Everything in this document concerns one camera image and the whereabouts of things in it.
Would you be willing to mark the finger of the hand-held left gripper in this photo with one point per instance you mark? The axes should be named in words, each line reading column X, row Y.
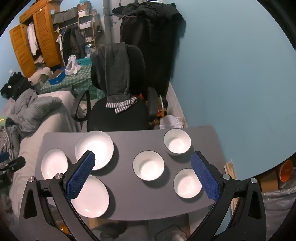
column 3, row 156
column 16, row 163

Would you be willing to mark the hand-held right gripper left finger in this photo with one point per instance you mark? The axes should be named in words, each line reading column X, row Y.
column 81, row 176

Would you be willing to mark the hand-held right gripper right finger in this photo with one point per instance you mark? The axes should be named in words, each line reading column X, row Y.
column 205, row 178

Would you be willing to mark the white bowl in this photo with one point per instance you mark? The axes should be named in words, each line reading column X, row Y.
column 177, row 143
column 148, row 165
column 186, row 184

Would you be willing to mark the white plate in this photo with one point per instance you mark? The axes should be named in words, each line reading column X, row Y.
column 94, row 197
column 99, row 143
column 53, row 164

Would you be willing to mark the striped cloth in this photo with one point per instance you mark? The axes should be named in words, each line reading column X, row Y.
column 9, row 141

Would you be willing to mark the wooden board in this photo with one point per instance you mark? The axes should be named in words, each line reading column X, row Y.
column 230, row 171

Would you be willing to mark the bed with grey sheet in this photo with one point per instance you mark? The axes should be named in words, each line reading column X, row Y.
column 46, row 125

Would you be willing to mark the grey jacket on bed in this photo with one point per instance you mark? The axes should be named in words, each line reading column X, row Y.
column 30, row 109

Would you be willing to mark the cardboard box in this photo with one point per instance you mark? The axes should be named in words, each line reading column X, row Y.
column 268, row 182

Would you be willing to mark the white plastic bag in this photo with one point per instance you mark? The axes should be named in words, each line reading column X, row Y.
column 72, row 66
column 171, row 122

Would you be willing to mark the black office chair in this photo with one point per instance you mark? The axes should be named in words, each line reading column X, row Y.
column 120, row 115

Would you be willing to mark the black clothes pile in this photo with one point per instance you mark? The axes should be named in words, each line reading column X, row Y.
column 16, row 85

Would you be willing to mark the grey plastic sheet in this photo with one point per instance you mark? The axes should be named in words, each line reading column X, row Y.
column 277, row 204

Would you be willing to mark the white brick-pattern panel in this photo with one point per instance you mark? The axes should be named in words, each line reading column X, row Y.
column 177, row 104

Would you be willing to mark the orange basin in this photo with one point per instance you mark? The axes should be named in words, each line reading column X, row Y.
column 285, row 171

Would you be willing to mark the yellow toy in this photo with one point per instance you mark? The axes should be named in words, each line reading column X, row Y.
column 161, row 111

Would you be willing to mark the beige clothes pile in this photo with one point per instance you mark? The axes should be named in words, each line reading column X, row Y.
column 40, row 74

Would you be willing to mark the blue box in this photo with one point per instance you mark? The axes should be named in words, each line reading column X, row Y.
column 56, row 78

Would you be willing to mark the green checkered tablecloth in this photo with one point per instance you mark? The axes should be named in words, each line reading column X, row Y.
column 76, row 78

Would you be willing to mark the grey hooded sweater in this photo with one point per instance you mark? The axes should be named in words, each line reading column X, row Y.
column 113, row 69

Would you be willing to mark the teal plastic crate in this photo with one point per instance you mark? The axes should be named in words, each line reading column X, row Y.
column 84, row 61

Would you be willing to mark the white hanging shirt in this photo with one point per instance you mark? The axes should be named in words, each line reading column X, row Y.
column 32, row 39

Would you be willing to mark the wooden wardrobe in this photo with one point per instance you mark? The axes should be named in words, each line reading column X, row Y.
column 46, row 34

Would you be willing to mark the hanging dark clothes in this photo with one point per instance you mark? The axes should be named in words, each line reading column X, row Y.
column 72, row 44

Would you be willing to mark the black hanging coats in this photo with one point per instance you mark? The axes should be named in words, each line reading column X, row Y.
column 150, row 46

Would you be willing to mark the wooden shelf unit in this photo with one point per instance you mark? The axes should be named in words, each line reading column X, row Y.
column 86, row 23

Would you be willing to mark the grey storage boxes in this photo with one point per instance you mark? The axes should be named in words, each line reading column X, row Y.
column 66, row 15

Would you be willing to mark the grey door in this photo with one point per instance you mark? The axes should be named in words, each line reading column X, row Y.
column 109, row 20

